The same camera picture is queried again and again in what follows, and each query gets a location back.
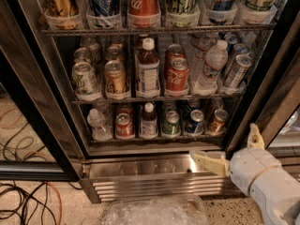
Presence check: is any green white can top shelf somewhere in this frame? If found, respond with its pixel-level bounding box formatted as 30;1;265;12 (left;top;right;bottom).
166;0;196;27

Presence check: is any silver blue slim can top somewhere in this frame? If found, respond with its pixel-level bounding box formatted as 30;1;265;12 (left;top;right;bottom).
203;0;236;25

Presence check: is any orange can bottom shelf front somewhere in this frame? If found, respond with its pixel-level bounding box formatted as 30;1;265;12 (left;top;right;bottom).
206;109;229;135

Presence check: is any orange can bottom shelf rear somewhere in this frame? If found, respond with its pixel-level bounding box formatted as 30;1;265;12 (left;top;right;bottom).
207;97;224;113

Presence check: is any blue can shelf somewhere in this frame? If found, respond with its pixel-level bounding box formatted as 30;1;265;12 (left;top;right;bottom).
185;98;201;114
89;0;120;28
185;110;204;136

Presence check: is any green can bottom shelf front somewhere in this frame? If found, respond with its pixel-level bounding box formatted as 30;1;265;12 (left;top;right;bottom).
162;111;180;138

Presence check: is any silver slim can middle rear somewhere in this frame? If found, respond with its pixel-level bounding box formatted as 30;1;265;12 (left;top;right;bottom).
224;33;240;47

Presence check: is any water bottle middle shelf rear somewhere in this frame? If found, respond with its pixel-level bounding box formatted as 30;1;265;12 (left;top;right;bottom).
190;33;219;76

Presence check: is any water bottle shelf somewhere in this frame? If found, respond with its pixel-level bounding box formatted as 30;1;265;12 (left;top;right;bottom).
190;33;219;76
93;101;113;119
196;40;228;96
87;109;113;142

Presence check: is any red cola can middle rear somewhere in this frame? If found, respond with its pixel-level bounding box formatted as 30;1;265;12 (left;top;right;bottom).
165;44;186;63

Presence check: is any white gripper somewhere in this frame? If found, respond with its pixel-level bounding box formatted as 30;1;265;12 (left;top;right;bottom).
189;123;281;196

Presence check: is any blue can bottom shelf front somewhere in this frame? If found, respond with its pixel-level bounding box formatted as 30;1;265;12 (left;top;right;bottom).
185;110;204;136

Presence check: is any white green can top right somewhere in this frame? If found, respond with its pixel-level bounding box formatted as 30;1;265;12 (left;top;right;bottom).
238;0;276;24

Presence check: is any orange floor cable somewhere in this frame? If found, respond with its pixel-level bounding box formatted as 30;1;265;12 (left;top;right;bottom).
45;181;64;225

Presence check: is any tea bottle middle shelf front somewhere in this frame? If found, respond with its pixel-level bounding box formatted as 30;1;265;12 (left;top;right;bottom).
136;37;160;98

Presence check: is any steel fridge base grille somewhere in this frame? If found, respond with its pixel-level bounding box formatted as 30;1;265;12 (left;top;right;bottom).
80;154;241;203

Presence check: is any wire shelf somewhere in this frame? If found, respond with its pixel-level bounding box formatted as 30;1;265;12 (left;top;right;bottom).
89;134;224;143
41;22;277;37
72;93;244;105

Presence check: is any water bottle bottom shelf rear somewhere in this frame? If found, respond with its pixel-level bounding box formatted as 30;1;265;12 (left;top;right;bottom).
93;101;113;119

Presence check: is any blue can top shelf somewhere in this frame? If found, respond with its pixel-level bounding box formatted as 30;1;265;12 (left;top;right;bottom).
89;0;120;28

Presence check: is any green can bottom shelf rear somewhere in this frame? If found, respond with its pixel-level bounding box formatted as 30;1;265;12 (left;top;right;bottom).
162;100;176;113

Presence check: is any bottom wire shelf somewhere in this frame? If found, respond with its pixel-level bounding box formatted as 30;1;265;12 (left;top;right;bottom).
89;134;224;143

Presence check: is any water bottle middle shelf front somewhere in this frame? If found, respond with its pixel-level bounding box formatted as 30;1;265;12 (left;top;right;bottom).
196;40;228;96

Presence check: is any orange can middle rear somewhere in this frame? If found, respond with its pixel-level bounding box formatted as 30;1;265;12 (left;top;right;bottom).
110;36;127;49

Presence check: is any red cola can middle front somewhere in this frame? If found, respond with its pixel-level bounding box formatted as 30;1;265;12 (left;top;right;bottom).
165;57;189;97

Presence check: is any white green can middle front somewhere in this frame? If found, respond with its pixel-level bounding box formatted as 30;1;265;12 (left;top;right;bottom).
72;62;101;101

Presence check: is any tea bottle shelf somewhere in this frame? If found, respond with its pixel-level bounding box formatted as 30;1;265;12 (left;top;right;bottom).
136;37;160;98
140;102;158;139

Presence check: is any red cola can bottom front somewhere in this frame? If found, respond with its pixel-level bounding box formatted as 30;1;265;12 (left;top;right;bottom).
115;112;134;140

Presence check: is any top wire shelf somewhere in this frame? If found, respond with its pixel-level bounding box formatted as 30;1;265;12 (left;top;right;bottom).
41;22;277;37

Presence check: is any tea bottle bottom shelf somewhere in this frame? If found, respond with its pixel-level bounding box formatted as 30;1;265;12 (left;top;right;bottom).
140;102;158;139

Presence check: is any right glass fridge door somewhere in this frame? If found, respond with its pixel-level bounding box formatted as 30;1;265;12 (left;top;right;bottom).
224;12;300;158

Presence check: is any red cola can bottom rear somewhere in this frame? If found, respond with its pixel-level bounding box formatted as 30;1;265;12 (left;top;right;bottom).
116;103;133;116

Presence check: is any middle wire shelf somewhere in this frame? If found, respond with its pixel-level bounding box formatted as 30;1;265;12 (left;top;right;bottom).
72;93;244;105

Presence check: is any blue can bottom shelf rear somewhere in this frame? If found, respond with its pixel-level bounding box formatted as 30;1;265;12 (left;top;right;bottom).
185;98;201;114

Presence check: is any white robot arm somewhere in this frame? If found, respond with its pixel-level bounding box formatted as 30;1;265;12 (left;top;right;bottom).
189;123;300;225

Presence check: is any water bottle bottom shelf front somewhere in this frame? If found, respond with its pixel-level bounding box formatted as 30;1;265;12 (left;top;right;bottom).
87;109;113;142

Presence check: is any white green can middle rear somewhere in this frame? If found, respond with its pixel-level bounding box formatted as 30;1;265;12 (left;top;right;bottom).
81;36;101;63

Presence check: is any silver slim can middle front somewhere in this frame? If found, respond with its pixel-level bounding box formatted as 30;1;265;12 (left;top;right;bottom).
223;54;252;88

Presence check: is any orange can middle front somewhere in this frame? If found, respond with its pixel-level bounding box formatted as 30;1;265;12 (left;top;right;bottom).
104;60;128;99

